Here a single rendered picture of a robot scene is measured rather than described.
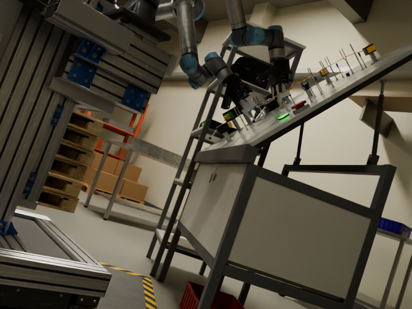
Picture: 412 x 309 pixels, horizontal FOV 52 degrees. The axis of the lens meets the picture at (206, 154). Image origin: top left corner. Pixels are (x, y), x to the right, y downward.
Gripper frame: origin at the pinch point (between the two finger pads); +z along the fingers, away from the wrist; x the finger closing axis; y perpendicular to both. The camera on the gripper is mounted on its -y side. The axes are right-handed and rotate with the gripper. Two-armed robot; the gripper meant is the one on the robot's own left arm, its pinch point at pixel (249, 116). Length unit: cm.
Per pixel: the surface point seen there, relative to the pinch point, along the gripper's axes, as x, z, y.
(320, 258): -11, 67, -7
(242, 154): -28.1, 18.3, -0.1
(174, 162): 208, -85, -193
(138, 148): 164, -110, -193
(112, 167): 329, -200, -391
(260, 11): 440, -250, -63
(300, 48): 121, -50, 12
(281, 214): -20.2, 44.9, -5.3
